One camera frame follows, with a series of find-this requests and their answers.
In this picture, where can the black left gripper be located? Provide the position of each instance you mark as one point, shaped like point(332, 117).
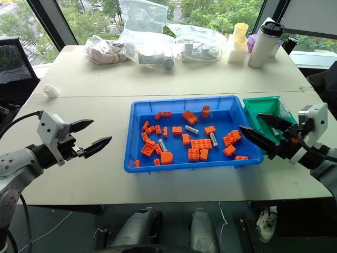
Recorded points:
point(67, 147)

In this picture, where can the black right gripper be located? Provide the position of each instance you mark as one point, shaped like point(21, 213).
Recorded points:
point(292, 139)

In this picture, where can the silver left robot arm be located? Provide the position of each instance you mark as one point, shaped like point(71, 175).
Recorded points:
point(15, 163)

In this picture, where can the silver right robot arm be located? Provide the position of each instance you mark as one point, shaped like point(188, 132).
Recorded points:
point(322, 163)

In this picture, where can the green plastic bin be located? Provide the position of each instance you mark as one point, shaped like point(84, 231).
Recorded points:
point(259, 105)

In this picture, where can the orange four-stud building block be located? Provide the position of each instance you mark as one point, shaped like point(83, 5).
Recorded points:
point(193, 154)
point(235, 136)

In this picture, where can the orange plastic toy brick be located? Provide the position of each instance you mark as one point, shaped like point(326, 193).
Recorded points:
point(241, 158)

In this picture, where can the small orange building block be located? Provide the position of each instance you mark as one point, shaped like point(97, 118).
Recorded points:
point(150, 142)
point(226, 141)
point(144, 137)
point(167, 114)
point(150, 130)
point(165, 132)
point(158, 115)
point(145, 125)
point(158, 149)
point(157, 129)

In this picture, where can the orange square building block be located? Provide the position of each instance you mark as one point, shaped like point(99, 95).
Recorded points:
point(186, 139)
point(209, 130)
point(177, 130)
point(229, 150)
point(203, 154)

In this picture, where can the small white plastic cylinder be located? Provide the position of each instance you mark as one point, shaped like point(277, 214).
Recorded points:
point(50, 91)

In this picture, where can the tall orange building block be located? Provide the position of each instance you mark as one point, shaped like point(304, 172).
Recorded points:
point(206, 112)

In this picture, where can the orange 2x4 toy brick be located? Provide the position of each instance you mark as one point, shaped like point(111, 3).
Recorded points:
point(201, 144)

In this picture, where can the tiny orange building block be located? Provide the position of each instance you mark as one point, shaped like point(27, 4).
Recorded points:
point(156, 162)

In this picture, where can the dark chair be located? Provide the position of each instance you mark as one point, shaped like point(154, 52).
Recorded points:
point(326, 81)

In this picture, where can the large orange sloped block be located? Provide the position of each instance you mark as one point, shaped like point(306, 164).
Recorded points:
point(189, 117)

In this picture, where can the orange rounded arch block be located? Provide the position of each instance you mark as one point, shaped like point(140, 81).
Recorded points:
point(166, 158)

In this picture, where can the white tumbler with black lid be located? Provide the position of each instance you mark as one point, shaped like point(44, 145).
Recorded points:
point(262, 47)

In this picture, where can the clear bag with pink items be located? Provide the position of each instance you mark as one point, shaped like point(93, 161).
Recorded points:
point(102, 51)

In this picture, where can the black cylindrical bottle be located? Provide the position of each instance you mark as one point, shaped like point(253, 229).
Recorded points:
point(289, 44)

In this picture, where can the purple plastic container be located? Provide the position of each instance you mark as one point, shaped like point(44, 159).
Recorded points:
point(252, 42)

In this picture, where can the blue plastic tray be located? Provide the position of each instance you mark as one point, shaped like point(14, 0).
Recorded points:
point(173, 168)

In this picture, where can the white sneaker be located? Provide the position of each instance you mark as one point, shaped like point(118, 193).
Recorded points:
point(267, 224)

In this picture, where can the stacked pale yellow cups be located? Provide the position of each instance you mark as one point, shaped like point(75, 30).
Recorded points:
point(241, 34)

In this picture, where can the black mesh office chair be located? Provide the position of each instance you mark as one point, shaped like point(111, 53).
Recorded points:
point(14, 68)

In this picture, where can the grey rounded robot leg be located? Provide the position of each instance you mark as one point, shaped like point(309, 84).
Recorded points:
point(137, 226)
point(202, 229)

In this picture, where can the grey cylindrical device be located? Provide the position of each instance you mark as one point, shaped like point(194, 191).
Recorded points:
point(158, 59)

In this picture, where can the white power strip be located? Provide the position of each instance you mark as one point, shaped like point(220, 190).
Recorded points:
point(198, 52)

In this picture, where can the clear crumpled plastic bag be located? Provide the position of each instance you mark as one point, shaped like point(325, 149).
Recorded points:
point(202, 34)

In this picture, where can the grey roller blind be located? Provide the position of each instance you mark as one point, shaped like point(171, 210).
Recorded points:
point(310, 14)

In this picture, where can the tall clear plastic bag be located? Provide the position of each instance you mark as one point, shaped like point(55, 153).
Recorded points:
point(144, 23)

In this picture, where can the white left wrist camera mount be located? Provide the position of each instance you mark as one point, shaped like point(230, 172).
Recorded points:
point(50, 131)

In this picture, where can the black window frame post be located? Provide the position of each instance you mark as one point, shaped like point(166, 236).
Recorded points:
point(268, 13)
point(52, 21)

